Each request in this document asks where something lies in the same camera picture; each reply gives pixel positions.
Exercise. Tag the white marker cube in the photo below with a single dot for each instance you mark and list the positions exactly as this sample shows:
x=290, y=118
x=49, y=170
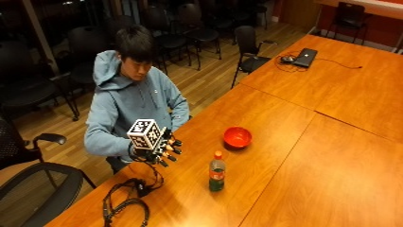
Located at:
x=145, y=134

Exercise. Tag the green plastic bottle orange cap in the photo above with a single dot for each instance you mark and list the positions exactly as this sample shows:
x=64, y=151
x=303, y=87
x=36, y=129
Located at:
x=217, y=175

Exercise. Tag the red bowl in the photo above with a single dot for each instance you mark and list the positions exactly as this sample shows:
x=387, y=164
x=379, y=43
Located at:
x=237, y=137

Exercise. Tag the person in blue hoodie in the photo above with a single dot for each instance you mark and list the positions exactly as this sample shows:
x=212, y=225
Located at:
x=121, y=101

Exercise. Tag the black mesh office chair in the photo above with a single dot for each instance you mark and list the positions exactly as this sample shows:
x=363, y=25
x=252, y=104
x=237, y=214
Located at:
x=16, y=148
x=45, y=195

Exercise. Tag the black chair with armrests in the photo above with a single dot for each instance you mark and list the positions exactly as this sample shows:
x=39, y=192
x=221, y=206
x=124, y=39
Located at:
x=249, y=56

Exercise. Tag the row of black chairs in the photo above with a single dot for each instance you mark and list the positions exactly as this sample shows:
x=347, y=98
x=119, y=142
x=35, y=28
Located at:
x=84, y=44

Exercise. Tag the black power adapter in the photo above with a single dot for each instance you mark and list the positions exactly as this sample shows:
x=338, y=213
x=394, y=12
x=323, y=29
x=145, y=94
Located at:
x=287, y=59

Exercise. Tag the black laptop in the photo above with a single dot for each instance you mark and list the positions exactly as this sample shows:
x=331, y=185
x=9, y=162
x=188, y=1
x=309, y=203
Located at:
x=305, y=57

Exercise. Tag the black armless chair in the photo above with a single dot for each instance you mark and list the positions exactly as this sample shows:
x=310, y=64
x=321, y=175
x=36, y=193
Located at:
x=349, y=17

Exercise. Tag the white counter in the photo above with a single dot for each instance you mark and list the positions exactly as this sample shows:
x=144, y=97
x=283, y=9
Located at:
x=369, y=6

